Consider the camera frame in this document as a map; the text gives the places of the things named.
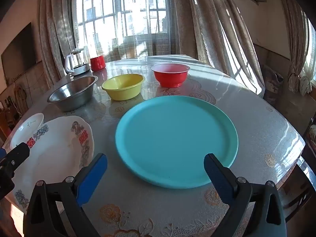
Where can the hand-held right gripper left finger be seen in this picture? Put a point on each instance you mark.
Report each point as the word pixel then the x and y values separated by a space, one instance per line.
pixel 91 177

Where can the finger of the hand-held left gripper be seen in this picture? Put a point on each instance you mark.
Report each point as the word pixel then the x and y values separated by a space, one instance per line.
pixel 17 156

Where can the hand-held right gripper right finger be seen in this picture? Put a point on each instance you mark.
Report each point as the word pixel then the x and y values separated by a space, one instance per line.
pixel 219 177

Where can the small white bowl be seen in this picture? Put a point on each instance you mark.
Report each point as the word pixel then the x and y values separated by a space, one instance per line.
pixel 24 128

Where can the white floral oval plate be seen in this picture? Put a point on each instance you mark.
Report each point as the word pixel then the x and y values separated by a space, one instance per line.
pixel 56 150

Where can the teal plastic plate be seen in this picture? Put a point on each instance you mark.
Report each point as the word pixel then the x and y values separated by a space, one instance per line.
pixel 172 138

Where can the stainless steel bowl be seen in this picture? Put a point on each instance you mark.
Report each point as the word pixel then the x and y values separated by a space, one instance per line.
pixel 71 96

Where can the yellow plastic bowl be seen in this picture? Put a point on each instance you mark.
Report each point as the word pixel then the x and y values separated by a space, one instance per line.
pixel 123 88

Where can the red plastic bowl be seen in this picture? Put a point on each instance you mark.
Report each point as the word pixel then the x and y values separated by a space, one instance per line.
pixel 170 77

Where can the wooden rack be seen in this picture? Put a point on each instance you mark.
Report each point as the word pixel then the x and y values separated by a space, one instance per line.
pixel 21 98

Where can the glass electric kettle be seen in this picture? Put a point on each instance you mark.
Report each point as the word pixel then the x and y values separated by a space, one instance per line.
pixel 77 65

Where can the patterned bag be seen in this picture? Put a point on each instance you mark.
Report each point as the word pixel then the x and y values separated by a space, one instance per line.
pixel 272 81

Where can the red mug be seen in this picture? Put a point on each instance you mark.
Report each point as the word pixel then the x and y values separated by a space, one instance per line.
pixel 98 63

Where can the beige tied curtain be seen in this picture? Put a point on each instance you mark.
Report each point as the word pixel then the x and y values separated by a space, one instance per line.
pixel 293 42

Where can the small side window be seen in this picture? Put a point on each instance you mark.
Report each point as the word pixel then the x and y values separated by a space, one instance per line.
pixel 311 51

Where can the large barred window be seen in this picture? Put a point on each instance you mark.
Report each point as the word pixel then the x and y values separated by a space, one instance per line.
pixel 118 12

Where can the wall-mounted television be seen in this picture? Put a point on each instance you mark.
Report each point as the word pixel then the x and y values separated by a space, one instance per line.
pixel 18 54

